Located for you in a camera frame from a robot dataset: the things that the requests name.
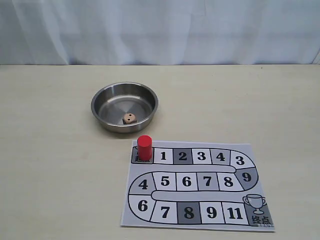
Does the printed paper game board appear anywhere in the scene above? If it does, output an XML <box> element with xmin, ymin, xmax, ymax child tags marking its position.
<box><xmin>120</xmin><ymin>140</ymin><xmax>275</xmax><ymax>232</ymax></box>

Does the wooden die with black dots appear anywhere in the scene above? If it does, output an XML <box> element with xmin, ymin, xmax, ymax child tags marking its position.
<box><xmin>122</xmin><ymin>113</ymin><xmax>137</xmax><ymax>125</ymax></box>

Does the red cylinder game piece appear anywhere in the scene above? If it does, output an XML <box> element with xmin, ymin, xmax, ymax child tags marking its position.
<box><xmin>137</xmin><ymin>135</ymin><xmax>153</xmax><ymax>162</ymax></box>

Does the stainless steel round bowl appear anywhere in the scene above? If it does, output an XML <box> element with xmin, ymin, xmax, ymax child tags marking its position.
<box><xmin>90</xmin><ymin>82</ymin><xmax>159</xmax><ymax>134</ymax></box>

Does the white backdrop curtain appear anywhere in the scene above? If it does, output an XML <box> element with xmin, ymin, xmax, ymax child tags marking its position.
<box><xmin>0</xmin><ymin>0</ymin><xmax>320</xmax><ymax>65</ymax></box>

